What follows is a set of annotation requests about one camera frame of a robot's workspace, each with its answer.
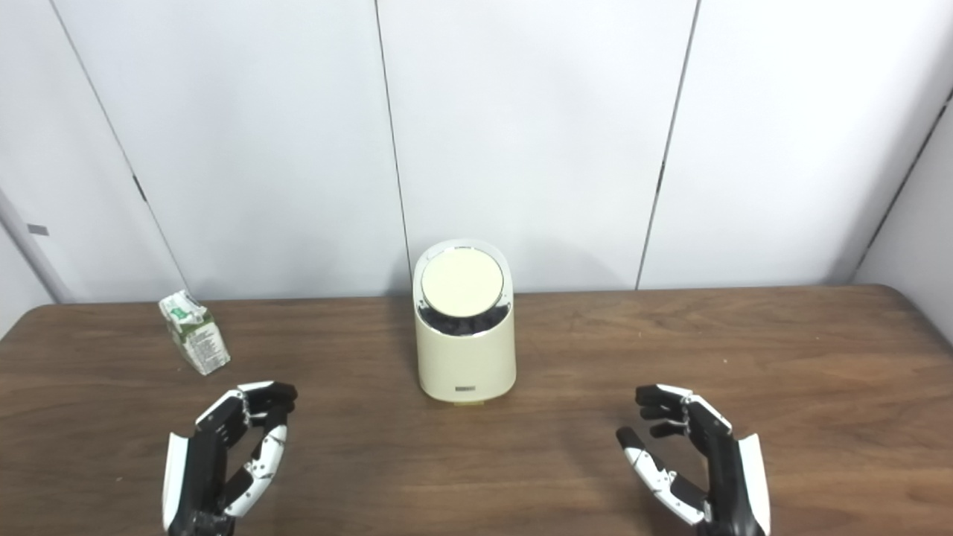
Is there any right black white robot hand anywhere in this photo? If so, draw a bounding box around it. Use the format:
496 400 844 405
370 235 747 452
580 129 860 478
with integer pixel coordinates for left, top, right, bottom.
616 384 771 536

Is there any green white milk carton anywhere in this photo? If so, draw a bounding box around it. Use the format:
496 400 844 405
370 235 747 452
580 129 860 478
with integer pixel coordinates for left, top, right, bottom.
159 290 231 376

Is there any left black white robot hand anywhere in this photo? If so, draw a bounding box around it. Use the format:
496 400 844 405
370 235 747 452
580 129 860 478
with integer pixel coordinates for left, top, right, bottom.
162 381 299 536

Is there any round cream bin lid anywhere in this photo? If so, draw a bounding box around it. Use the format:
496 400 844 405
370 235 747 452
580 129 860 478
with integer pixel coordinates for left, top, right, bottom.
421 248 504 317

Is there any cream-colored bin body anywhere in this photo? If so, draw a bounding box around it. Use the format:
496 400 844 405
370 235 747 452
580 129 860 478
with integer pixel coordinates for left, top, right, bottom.
412 239 517 405

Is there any black bin liner bag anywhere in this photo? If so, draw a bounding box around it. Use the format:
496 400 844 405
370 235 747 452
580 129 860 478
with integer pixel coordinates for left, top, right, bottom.
417 302 513 337

